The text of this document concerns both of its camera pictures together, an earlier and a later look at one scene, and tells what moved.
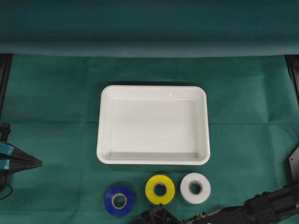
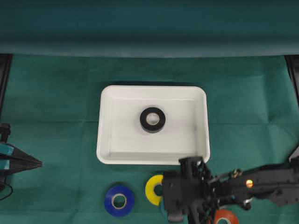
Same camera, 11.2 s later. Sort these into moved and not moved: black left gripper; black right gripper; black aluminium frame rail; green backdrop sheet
Moved: black right gripper
Not moved: black left gripper; green backdrop sheet; black aluminium frame rail
